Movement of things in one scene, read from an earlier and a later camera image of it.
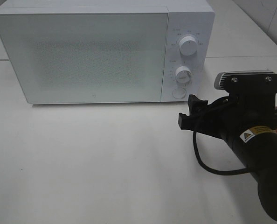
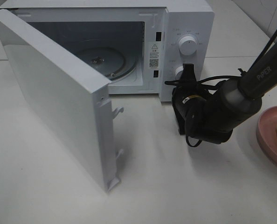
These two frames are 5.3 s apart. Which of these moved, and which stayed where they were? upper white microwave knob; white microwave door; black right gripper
Moved: white microwave door; black right gripper
Stayed: upper white microwave knob
